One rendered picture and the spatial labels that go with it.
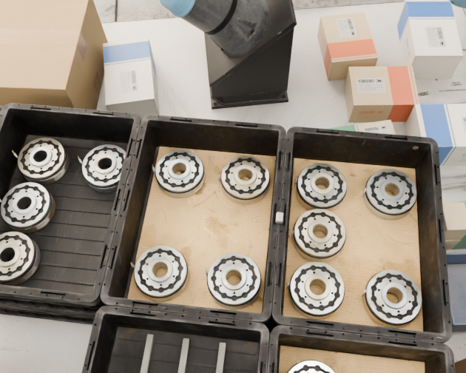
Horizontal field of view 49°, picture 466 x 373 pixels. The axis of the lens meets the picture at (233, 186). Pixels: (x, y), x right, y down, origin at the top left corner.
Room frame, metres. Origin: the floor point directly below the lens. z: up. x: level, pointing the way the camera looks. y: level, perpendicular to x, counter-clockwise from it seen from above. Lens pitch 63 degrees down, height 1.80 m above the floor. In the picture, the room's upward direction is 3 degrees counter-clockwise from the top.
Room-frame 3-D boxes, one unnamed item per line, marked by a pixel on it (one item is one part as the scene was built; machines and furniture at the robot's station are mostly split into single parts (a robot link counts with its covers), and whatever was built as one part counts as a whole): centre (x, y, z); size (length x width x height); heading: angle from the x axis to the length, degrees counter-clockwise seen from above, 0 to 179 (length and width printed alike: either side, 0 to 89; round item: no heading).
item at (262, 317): (0.40, 0.06, 0.92); 0.40 x 0.30 x 0.02; 170
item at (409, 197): (0.45, -0.32, 0.86); 0.10 x 0.10 x 0.01
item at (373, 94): (0.78, -0.39, 0.74); 0.16 x 0.12 x 0.07; 87
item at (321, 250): (0.36, -0.17, 0.86); 0.10 x 0.10 x 0.01
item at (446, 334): (0.35, -0.23, 0.92); 0.40 x 0.30 x 0.02; 170
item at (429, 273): (0.35, -0.23, 0.87); 0.40 x 0.30 x 0.11; 170
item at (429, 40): (0.95, -0.55, 0.75); 0.20 x 0.12 x 0.09; 176
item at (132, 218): (0.40, 0.06, 0.87); 0.40 x 0.30 x 0.11; 170
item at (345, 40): (0.94, -0.33, 0.74); 0.16 x 0.12 x 0.07; 3
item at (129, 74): (0.86, 0.25, 0.75); 0.20 x 0.12 x 0.09; 5
